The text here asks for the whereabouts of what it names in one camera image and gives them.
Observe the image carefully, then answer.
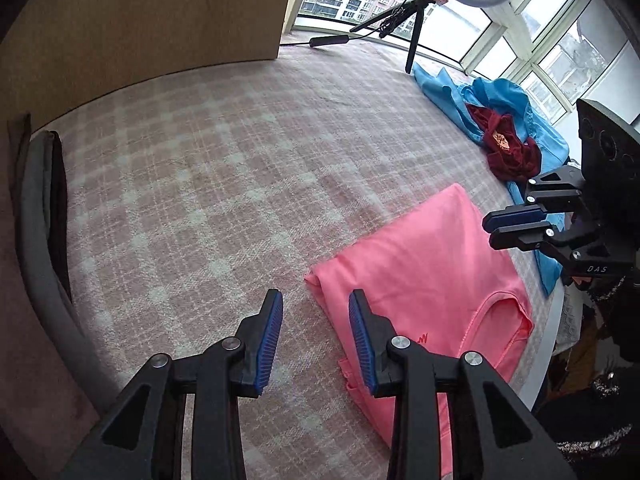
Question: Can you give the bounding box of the light wooden board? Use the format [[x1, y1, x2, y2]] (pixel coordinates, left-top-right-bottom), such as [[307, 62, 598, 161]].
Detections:
[[0, 0, 301, 126]]

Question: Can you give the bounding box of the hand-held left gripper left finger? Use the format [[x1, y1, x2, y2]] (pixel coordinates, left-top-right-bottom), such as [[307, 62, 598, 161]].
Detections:
[[57, 288, 284, 480]]

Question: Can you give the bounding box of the blue garment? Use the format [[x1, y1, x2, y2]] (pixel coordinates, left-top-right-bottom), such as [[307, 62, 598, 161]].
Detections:
[[412, 60, 571, 296]]

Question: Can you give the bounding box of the white lace cloth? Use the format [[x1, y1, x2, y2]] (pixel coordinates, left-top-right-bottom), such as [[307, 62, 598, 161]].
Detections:
[[555, 285, 583, 356]]

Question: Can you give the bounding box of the dark red garment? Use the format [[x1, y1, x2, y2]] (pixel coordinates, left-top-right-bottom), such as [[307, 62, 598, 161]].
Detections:
[[464, 102, 543, 183]]

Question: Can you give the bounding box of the black tripod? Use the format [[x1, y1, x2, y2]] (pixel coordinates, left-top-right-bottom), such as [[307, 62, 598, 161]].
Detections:
[[350, 0, 431, 75]]

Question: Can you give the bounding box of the pink plaid blanket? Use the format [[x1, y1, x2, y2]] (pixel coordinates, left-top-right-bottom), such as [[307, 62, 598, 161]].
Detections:
[[30, 40, 566, 480]]

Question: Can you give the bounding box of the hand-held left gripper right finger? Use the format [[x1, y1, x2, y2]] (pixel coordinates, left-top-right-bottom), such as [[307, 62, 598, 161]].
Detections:
[[348, 288, 576, 480]]

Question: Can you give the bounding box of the ring light cable with remote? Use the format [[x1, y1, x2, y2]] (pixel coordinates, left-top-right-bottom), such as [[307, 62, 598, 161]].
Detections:
[[280, 0, 431, 51]]

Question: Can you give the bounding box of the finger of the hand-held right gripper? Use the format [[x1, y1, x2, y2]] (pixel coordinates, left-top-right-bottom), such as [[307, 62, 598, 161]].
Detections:
[[489, 220, 631, 286], [482, 166, 588, 233]]

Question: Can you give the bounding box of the grey cloth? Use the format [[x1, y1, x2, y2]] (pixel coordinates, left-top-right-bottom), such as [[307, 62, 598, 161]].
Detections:
[[15, 130, 121, 406]]

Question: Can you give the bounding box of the pink T-shirt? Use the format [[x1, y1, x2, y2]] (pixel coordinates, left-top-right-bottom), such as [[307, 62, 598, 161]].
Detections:
[[305, 183, 536, 448]]

